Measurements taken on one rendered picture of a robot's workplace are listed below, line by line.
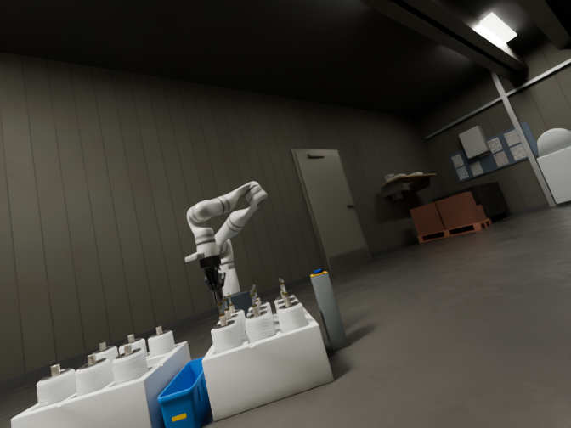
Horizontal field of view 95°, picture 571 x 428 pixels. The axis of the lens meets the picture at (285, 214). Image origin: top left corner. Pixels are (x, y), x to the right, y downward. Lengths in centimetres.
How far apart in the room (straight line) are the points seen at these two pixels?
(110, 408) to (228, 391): 35
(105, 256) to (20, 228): 72
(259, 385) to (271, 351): 10
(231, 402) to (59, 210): 282
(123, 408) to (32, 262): 244
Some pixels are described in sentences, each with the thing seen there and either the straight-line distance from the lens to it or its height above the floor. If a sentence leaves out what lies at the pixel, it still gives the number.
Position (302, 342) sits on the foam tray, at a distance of 95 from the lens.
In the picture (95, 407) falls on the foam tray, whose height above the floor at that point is 14.
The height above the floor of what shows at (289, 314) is 23.
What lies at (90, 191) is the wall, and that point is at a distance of 348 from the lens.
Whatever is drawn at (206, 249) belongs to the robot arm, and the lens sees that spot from 98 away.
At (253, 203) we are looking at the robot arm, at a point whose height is 69.
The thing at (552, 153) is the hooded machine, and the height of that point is 96.
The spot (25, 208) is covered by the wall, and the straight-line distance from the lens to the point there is 349.
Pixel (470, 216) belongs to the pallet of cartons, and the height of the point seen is 26.
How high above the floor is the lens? 42
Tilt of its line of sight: 9 degrees up
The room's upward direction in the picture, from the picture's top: 15 degrees counter-clockwise
